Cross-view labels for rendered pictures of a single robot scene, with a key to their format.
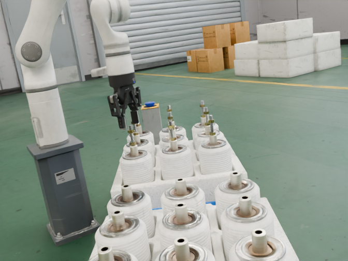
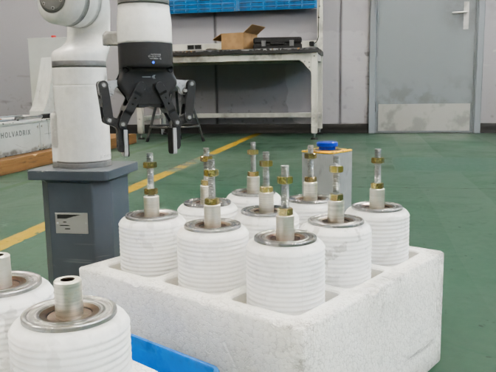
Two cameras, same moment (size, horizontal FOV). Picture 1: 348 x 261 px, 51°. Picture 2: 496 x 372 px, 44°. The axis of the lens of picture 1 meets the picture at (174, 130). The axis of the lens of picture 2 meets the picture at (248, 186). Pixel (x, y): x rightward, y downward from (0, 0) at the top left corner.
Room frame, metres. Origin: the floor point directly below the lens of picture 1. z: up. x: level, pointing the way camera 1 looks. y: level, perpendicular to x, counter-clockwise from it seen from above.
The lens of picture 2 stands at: (0.45, -0.53, 0.43)
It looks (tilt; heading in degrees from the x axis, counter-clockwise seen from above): 9 degrees down; 39
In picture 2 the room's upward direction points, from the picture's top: 1 degrees counter-clockwise
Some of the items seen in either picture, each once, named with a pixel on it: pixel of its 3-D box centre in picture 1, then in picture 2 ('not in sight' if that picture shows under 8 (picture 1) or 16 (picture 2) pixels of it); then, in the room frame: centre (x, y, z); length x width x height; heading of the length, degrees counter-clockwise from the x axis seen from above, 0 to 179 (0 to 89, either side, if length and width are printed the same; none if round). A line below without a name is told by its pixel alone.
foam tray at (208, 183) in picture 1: (179, 184); (267, 316); (1.15, 0.01, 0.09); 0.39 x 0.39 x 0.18; 0
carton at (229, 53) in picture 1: (229, 56); not in sight; (5.23, -0.91, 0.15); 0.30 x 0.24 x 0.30; 29
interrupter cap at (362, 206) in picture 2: (204, 125); (376, 207); (1.27, -0.11, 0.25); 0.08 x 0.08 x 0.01
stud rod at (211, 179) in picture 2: (172, 133); (211, 187); (1.03, 0.01, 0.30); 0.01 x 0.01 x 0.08
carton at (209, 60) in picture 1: (209, 60); not in sight; (5.07, -0.62, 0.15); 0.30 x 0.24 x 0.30; 27
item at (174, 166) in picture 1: (178, 177); (214, 291); (1.03, 0.01, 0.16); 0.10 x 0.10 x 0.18
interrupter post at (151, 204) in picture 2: (134, 150); (151, 207); (1.03, 0.12, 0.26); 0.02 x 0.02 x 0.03
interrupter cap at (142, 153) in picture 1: (134, 155); (151, 215); (1.03, 0.12, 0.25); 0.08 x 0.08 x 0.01
